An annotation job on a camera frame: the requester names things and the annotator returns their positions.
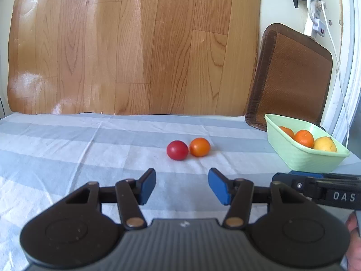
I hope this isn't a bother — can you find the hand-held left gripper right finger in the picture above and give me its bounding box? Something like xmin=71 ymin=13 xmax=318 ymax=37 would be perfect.
xmin=208 ymin=168 xmax=312 ymax=230

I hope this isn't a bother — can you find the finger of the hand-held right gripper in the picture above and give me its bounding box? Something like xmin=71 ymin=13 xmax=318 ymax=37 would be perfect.
xmin=272 ymin=173 xmax=316 ymax=199
xmin=289 ymin=171 xmax=361 ymax=180

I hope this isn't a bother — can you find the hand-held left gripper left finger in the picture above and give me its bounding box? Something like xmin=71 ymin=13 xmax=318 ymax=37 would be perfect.
xmin=53 ymin=168 xmax=157 ymax=230

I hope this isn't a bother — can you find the light green plastic basket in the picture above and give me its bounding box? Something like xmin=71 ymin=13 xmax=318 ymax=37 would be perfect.
xmin=264 ymin=113 xmax=350 ymax=173

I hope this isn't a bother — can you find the large yellow grapefruit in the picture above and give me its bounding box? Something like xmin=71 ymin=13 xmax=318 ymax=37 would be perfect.
xmin=313 ymin=136 xmax=338 ymax=153

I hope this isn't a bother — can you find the orange mandarin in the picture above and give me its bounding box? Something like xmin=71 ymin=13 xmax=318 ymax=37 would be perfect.
xmin=294 ymin=129 xmax=315 ymax=149
xmin=279 ymin=126 xmax=295 ymax=140

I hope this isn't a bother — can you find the small smooth orange plum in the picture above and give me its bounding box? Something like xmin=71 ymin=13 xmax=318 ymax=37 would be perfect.
xmin=190 ymin=137 xmax=211 ymax=158

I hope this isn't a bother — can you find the red plum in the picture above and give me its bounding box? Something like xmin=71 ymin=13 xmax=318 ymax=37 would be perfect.
xmin=166 ymin=140 xmax=189 ymax=161

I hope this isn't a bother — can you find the person's right hand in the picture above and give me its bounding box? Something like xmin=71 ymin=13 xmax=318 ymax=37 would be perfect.
xmin=345 ymin=211 xmax=361 ymax=271

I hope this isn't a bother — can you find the brown woven seat mat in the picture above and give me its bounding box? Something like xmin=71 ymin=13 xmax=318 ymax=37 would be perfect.
xmin=244 ymin=23 xmax=334 ymax=132

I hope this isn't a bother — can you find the wood pattern vinyl sheet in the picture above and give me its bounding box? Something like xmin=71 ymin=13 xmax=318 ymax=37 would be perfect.
xmin=7 ymin=0 xmax=262 ymax=117

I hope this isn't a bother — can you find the white power strip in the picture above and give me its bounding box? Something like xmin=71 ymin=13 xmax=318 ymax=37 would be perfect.
xmin=304 ymin=18 xmax=327 ymax=39

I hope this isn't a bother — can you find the white charger plug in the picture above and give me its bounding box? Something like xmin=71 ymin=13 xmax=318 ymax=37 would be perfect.
xmin=313 ymin=0 xmax=328 ymax=20

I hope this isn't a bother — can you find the thin white cable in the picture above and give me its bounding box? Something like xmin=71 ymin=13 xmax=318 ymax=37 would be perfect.
xmin=322 ymin=7 xmax=351 ymax=149

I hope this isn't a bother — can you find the white door frame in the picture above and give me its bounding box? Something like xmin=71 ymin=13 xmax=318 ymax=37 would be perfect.
xmin=322 ymin=0 xmax=361 ymax=151

